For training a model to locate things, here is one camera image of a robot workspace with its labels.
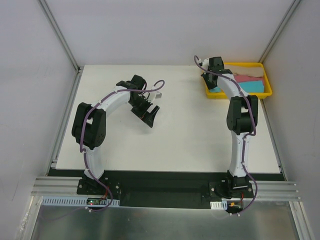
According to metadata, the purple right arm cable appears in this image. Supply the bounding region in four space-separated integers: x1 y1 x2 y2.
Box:
193 54 258 217

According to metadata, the teal green t shirt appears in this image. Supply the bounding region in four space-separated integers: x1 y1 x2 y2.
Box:
209 86 222 93

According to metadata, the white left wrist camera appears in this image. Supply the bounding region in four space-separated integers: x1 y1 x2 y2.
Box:
147 91 162 102

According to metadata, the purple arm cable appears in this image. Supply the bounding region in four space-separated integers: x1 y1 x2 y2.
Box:
79 79 166 213
193 54 258 217

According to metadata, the pink rolled t shirt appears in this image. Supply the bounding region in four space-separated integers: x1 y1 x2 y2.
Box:
234 75 264 83

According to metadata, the right aluminium corner post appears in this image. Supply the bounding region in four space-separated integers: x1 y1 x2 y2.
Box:
258 0 303 64

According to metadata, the yellow plastic bin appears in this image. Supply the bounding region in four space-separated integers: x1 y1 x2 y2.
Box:
201 61 273 100

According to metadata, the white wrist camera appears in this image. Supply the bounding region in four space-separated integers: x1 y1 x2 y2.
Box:
147 91 162 102
196 58 210 70

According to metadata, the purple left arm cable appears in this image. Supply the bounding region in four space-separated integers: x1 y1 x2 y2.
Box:
79 79 166 213

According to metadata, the left white cable duct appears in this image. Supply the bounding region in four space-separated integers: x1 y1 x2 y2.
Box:
41 196 120 208

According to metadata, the aluminium corner post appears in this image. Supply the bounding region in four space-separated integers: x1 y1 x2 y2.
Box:
37 0 81 74
258 0 303 64

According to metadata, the blue rolled t shirt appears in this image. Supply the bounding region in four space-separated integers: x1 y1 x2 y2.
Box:
239 80 265 93

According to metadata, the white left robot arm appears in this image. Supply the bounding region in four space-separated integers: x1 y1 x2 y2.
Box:
71 74 165 195

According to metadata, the beige rolled t shirt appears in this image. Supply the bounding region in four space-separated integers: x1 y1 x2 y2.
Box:
224 64 264 78

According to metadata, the white cable duct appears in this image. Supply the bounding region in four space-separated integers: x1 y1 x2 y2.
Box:
210 200 228 210
41 196 120 208

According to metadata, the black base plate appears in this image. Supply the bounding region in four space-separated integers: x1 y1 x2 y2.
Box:
47 167 258 210

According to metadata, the left aluminium corner post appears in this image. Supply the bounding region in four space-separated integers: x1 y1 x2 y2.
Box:
37 0 81 74

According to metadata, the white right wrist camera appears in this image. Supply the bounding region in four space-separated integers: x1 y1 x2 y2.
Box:
196 58 210 70

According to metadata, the aluminium rail frame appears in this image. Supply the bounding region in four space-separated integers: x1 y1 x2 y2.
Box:
32 168 302 202

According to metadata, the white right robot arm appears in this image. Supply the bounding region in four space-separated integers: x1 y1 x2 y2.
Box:
202 56 258 198

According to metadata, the right white cable duct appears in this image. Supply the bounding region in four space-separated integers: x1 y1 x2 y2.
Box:
210 200 228 210

